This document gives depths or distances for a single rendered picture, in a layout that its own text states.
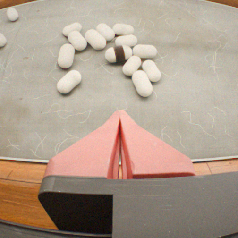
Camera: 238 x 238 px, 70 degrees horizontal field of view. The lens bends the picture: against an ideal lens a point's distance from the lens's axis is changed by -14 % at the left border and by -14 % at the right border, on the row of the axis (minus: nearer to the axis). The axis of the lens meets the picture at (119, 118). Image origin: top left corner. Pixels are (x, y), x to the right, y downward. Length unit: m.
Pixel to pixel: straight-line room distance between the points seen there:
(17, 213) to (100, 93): 0.19
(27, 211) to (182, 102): 0.24
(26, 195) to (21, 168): 0.04
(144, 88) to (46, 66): 0.15
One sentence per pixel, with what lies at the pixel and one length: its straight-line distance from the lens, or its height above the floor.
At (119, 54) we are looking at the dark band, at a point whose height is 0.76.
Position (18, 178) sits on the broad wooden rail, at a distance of 0.25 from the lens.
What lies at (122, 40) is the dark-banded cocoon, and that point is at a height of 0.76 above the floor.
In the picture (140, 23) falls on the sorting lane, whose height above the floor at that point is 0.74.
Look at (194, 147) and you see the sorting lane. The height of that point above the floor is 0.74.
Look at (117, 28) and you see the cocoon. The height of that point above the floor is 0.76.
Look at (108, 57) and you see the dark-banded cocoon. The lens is 0.27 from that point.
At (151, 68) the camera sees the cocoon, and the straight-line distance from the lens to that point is 0.26.
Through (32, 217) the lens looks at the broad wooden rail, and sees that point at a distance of 0.25.
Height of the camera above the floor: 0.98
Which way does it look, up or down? 75 degrees down
